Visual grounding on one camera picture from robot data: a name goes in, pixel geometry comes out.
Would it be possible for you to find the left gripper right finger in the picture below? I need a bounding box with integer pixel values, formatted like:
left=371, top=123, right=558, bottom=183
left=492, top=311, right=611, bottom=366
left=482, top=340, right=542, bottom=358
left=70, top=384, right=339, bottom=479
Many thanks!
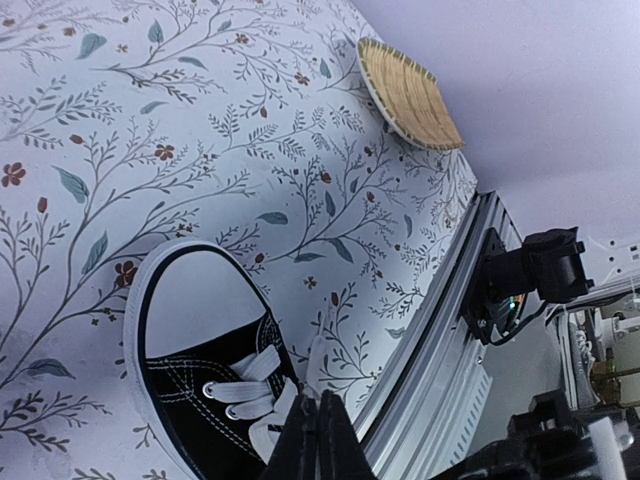
left=318, top=390, right=375, bottom=480

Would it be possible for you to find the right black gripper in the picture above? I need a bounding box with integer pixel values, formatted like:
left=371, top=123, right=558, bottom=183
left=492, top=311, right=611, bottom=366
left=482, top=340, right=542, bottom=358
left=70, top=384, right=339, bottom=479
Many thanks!
left=449, top=392, right=639, bottom=479

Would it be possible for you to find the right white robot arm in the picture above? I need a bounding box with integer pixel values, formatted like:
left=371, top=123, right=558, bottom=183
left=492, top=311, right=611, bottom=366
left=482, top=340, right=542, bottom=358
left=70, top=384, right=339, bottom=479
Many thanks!
left=445, top=229, right=639, bottom=479

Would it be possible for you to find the front aluminium rail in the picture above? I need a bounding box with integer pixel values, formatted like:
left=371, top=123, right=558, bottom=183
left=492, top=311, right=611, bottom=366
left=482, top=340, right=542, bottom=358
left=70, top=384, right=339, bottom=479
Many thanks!
left=354, top=192, right=521, bottom=479

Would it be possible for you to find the black canvas sneaker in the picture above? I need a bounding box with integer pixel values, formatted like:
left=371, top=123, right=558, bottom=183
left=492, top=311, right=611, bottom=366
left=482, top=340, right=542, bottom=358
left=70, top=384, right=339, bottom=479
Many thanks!
left=123, top=238, right=305, bottom=479

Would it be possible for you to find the woven bamboo tray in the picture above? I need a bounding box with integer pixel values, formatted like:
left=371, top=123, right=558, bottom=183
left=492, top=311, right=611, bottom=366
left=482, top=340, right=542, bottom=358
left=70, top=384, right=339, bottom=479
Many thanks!
left=357, top=37, right=465, bottom=151

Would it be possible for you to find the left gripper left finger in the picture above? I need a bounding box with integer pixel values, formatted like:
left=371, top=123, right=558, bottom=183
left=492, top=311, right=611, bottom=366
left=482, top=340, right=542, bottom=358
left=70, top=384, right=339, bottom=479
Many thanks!
left=260, top=394, right=319, bottom=480

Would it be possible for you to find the floral patterned table mat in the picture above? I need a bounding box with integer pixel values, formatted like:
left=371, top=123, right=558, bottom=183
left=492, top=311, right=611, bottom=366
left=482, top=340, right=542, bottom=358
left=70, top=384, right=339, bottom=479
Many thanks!
left=1, top=1, right=477, bottom=479

